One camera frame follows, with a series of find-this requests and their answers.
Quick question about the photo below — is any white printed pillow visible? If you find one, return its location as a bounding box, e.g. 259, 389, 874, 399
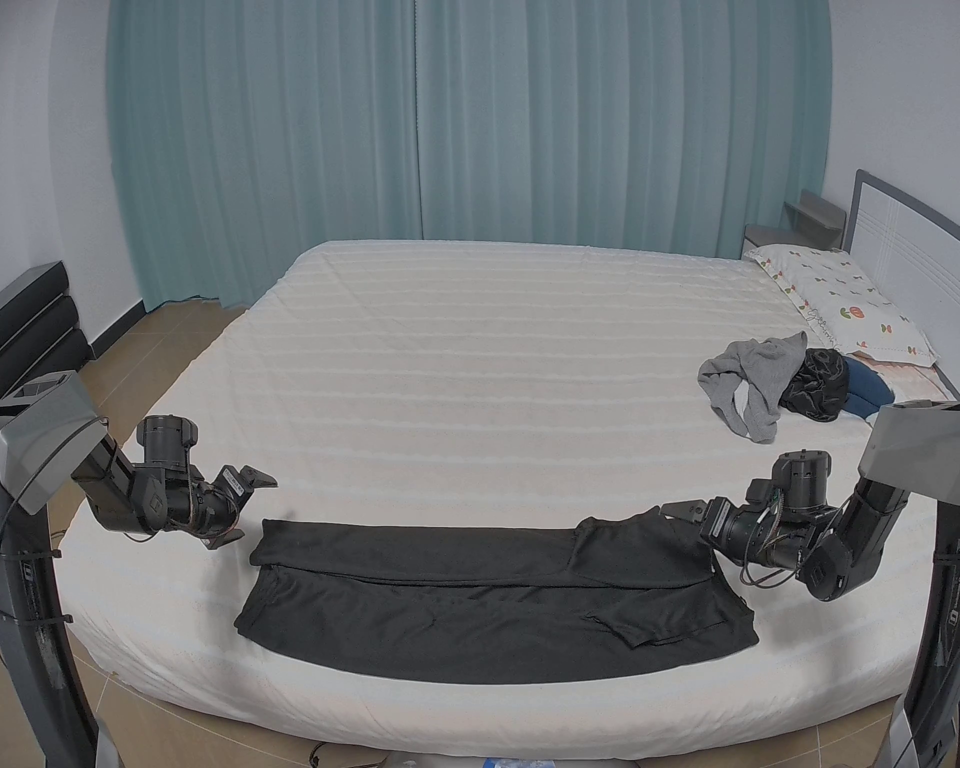
746, 243, 939, 366

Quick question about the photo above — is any shiny black garment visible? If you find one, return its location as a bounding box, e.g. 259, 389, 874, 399
780, 346, 850, 423

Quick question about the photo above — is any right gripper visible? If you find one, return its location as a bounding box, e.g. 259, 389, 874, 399
658, 502, 777, 567

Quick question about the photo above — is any blue-green curtain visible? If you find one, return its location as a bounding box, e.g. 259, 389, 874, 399
414, 0, 834, 260
105, 0, 421, 312

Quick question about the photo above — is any black chest of drawers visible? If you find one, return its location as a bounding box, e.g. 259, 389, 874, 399
0, 261, 93, 399

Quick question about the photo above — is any grey garment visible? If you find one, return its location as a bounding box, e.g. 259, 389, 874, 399
697, 333, 810, 444

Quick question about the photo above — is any black T-shirt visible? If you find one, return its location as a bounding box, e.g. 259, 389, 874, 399
234, 506, 760, 685

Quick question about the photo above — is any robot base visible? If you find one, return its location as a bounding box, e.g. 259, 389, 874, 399
375, 753, 601, 768

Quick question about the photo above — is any bed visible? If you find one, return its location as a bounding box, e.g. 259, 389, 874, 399
58, 168, 960, 757

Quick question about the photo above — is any dark blue garment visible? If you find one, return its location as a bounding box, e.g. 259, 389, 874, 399
843, 358, 897, 416

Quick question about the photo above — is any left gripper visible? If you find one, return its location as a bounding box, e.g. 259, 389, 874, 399
191, 465, 281, 551

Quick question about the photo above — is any grey bedside table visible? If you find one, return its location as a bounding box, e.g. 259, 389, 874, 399
742, 189, 847, 260

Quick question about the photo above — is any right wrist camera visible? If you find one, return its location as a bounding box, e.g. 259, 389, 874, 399
703, 495, 735, 543

